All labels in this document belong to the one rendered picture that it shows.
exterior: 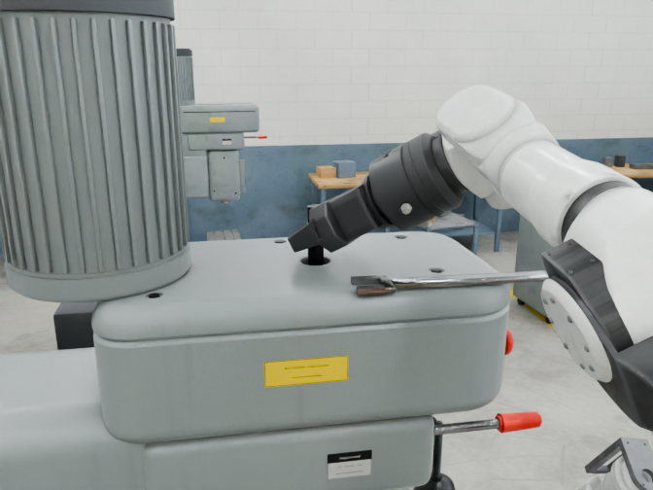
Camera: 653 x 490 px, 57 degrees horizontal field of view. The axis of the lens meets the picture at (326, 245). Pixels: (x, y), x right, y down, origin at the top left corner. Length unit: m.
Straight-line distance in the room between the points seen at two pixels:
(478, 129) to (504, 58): 7.43
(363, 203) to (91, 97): 0.29
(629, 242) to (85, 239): 0.48
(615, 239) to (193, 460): 0.49
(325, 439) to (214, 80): 6.63
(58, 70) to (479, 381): 0.54
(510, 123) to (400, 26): 6.97
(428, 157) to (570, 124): 7.87
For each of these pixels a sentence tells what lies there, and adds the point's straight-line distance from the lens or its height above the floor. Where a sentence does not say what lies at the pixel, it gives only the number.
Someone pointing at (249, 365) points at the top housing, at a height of 1.82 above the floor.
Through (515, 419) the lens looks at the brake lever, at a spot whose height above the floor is 1.71.
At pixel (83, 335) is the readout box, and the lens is 1.11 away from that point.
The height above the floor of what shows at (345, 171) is 0.96.
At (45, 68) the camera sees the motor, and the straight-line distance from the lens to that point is 0.63.
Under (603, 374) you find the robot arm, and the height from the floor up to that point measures 1.93.
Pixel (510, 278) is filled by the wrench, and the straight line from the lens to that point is 0.70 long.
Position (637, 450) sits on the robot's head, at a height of 1.69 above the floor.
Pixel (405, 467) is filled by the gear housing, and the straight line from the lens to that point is 0.76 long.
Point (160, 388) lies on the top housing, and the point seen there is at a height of 1.80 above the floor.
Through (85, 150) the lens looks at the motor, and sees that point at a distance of 0.62.
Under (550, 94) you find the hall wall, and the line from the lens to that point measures 8.30.
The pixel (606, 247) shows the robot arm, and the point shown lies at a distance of 0.43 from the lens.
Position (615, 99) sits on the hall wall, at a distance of 8.79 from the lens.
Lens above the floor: 2.12
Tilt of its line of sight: 17 degrees down
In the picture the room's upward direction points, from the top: straight up
